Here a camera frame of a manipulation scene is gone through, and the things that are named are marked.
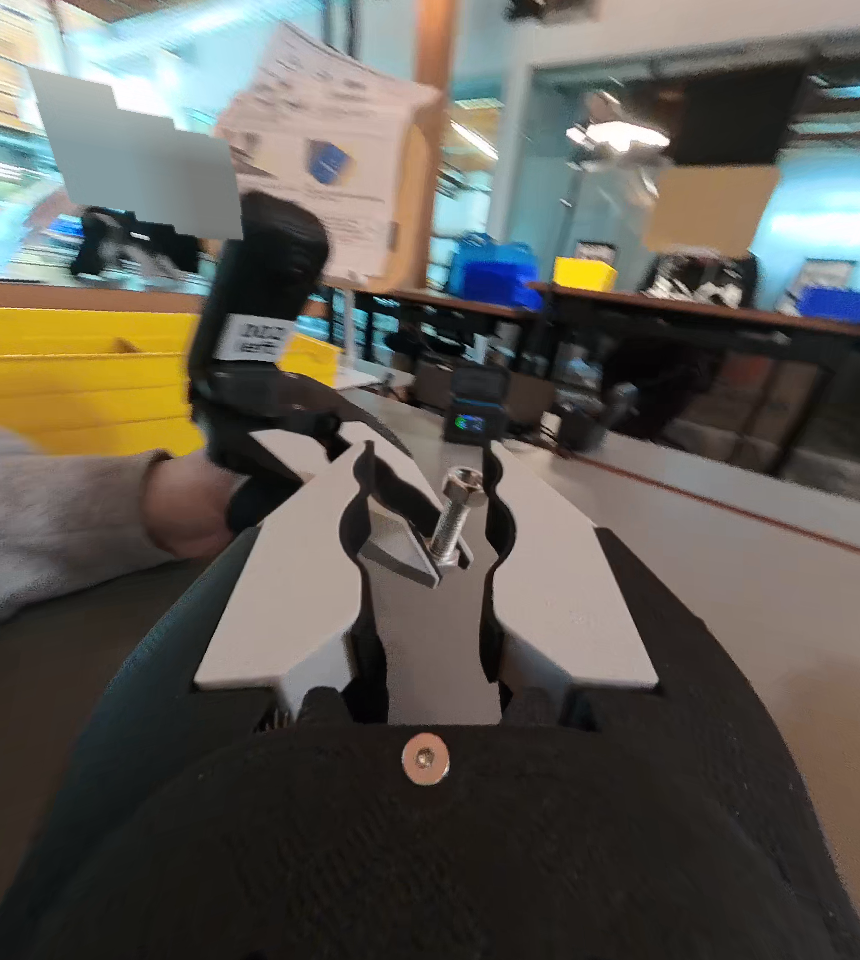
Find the wooden instruction board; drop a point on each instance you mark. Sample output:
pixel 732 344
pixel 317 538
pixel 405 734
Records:
pixel 370 135
pixel 711 206

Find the small yellow plastic bin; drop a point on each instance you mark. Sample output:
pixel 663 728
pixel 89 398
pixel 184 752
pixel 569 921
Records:
pixel 586 274

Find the dark brown box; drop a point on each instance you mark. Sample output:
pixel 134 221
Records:
pixel 535 401

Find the large yellow plastic bin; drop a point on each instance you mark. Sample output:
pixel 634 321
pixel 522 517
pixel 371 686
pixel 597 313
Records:
pixel 62 390

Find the black device with colour screen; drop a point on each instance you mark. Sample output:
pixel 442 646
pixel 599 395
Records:
pixel 471 405

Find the wooden top table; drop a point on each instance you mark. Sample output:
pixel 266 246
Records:
pixel 700 313
pixel 460 300
pixel 62 294

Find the blue plastic bin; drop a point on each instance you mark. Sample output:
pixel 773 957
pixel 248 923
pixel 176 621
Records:
pixel 839 304

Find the black wall screen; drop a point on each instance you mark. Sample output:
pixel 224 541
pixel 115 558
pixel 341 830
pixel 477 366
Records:
pixel 737 112

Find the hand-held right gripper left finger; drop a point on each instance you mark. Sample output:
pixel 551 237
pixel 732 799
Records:
pixel 280 600

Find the steel hex nut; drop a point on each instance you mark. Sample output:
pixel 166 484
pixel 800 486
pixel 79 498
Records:
pixel 464 480

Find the steel hex bolt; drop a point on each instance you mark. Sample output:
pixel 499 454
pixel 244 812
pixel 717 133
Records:
pixel 446 529

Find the printed cardboard box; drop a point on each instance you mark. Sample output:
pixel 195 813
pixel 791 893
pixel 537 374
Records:
pixel 764 397

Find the blue stacked bins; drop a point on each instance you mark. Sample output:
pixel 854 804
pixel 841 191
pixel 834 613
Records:
pixel 497 277

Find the person's left hand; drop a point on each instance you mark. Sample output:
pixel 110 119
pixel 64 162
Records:
pixel 182 502

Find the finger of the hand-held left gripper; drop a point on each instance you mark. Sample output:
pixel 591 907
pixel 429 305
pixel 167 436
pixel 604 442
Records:
pixel 284 450
pixel 400 480

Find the person's left forearm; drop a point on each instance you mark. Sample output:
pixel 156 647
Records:
pixel 25 517

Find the black framed sign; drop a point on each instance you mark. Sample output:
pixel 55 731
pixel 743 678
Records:
pixel 595 251

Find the black white gripper pair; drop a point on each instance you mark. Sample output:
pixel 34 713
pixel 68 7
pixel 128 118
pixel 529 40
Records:
pixel 700 277
pixel 122 247

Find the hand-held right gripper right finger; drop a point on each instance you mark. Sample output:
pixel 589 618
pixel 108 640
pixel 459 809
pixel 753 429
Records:
pixel 565 600

